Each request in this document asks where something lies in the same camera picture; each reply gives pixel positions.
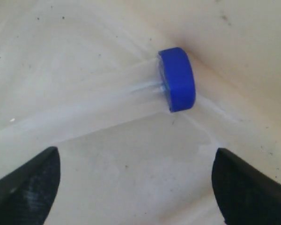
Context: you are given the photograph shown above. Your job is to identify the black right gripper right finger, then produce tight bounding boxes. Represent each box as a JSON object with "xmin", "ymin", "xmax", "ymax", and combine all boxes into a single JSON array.
[{"xmin": 211, "ymin": 148, "xmax": 281, "ymax": 225}]

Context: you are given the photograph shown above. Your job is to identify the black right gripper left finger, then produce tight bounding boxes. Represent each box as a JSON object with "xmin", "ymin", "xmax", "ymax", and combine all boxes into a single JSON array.
[{"xmin": 0, "ymin": 147, "xmax": 61, "ymax": 225}]

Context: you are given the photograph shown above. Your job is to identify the blue cap bottle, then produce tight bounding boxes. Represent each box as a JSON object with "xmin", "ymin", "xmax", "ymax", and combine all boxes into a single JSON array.
[{"xmin": 0, "ymin": 47, "xmax": 196, "ymax": 146}]

